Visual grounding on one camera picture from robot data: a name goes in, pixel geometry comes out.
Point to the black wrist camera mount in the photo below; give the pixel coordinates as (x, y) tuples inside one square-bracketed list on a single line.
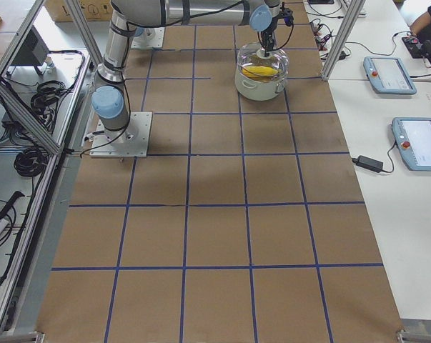
[(287, 16)]

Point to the pale green steel pot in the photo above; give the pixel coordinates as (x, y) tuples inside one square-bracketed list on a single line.
[(256, 90)]

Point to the aluminium frame post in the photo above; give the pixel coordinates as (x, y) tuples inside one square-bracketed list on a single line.
[(344, 31)]

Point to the black power adapter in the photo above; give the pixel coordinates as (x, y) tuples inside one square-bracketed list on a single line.
[(368, 163)]

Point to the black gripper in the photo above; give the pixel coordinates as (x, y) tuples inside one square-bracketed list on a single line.
[(266, 36)]

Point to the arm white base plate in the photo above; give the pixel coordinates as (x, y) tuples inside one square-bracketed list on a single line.
[(155, 43), (133, 142)]

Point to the brown paper table mat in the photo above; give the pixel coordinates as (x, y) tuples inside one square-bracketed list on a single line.
[(244, 223)]

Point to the far blue teach pendant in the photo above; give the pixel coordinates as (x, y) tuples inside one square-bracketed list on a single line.
[(388, 75)]

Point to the glass pot lid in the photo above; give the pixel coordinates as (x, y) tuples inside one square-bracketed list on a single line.
[(251, 54)]

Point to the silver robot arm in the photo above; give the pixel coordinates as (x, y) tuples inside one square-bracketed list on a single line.
[(144, 33), (134, 25)]

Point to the blue teach pendant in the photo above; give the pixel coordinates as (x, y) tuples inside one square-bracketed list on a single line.
[(413, 138), (388, 75)]

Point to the yellow corn cob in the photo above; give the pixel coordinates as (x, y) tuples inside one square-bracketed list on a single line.
[(259, 72)]

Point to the near blue teach pendant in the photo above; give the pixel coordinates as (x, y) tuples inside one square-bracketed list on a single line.
[(413, 138)]

